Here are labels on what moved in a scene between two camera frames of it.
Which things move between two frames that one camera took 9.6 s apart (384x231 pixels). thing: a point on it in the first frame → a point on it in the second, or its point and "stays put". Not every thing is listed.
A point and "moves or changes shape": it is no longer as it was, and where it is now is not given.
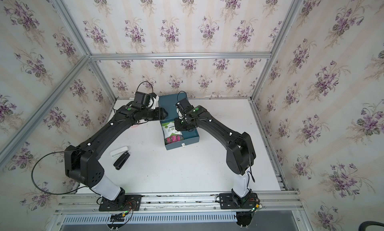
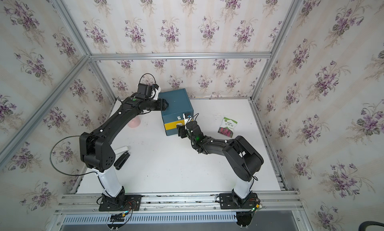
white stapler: x=119 y=151 stays put
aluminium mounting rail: x=275 y=202 stays put
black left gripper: x=159 y=114 → x=161 y=103
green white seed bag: x=171 y=134 → x=227 y=126
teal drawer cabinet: x=169 y=102 moves or changes shape
